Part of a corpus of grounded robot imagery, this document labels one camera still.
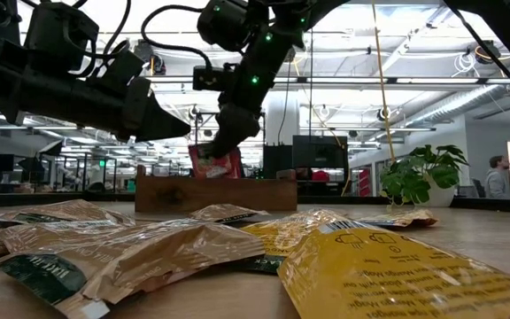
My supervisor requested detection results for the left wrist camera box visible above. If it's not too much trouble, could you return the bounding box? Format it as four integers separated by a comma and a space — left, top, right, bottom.
87, 47, 146, 97

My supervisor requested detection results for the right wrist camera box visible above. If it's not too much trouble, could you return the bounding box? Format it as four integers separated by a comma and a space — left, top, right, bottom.
191, 65, 235, 93

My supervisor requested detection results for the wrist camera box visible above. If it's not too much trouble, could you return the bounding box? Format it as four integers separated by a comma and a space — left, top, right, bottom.
191, 65, 235, 93
87, 47, 146, 97

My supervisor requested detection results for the black ceiling cable reel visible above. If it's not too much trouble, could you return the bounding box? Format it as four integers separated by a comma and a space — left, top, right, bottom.
474, 39, 503, 66
133, 39, 167, 76

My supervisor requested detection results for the wooden compartment tray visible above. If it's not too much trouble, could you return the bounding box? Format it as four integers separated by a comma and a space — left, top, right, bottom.
134, 164, 299, 213

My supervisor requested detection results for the green potted plant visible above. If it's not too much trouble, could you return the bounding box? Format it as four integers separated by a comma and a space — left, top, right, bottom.
378, 144, 468, 209

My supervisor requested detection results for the yellow hanging cable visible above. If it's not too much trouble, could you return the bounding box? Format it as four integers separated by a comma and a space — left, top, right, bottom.
371, 0, 398, 163

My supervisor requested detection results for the silver ventilation duct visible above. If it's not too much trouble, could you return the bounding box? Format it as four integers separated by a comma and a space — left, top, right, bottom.
407, 79, 510, 129

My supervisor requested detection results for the black cabinet box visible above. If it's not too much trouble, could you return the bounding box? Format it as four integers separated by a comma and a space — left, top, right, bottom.
262, 144, 294, 180

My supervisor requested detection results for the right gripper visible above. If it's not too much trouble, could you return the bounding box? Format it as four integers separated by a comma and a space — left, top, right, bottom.
210, 26, 303, 160

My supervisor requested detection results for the long ceiling light strip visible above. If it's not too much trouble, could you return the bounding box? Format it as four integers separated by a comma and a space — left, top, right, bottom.
146, 75, 510, 86

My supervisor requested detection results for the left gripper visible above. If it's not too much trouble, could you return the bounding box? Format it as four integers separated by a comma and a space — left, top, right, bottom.
0, 42, 192, 144

